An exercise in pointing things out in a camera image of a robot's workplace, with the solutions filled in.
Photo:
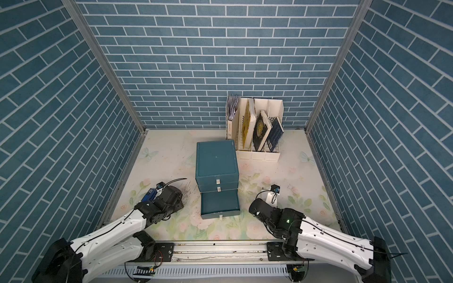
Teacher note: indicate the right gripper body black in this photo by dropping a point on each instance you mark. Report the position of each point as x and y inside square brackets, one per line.
[271, 226]

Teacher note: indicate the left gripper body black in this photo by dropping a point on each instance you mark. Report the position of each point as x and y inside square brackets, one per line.
[178, 205]

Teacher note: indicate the teal bottom drawer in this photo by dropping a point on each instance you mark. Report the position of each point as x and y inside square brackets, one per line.
[220, 204]

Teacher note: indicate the teal drawer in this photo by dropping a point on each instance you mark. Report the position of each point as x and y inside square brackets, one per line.
[220, 204]
[218, 187]
[210, 180]

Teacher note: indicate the teal drawer cabinet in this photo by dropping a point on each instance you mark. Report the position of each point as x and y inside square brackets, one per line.
[216, 158]

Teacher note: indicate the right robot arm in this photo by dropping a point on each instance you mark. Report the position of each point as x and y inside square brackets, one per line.
[303, 239]

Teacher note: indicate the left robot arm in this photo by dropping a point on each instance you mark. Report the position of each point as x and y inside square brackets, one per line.
[125, 239]

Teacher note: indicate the dark blue book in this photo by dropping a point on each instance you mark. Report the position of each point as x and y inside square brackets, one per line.
[275, 133]

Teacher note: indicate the black moon book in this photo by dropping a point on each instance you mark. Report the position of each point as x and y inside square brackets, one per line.
[261, 131]

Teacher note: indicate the white file organizer rack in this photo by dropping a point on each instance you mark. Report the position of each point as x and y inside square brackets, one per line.
[273, 108]

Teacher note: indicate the beige closure file folder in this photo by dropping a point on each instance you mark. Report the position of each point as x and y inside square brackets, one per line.
[232, 127]

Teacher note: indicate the yellow book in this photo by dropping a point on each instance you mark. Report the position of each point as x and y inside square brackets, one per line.
[249, 122]

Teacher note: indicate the clear plastic document sleeves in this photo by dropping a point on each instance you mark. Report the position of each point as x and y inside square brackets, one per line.
[231, 106]

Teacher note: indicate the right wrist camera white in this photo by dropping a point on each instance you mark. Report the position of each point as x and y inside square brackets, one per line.
[272, 195]

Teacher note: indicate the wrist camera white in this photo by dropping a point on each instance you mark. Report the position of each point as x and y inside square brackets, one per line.
[153, 192]
[272, 195]

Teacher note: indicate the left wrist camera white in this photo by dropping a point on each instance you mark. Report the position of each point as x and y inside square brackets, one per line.
[153, 192]

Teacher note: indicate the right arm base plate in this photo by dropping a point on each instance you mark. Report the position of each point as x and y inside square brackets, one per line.
[281, 251]

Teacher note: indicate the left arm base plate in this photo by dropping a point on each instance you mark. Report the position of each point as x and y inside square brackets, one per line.
[158, 252]

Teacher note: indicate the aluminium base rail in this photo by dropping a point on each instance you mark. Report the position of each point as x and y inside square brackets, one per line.
[210, 259]

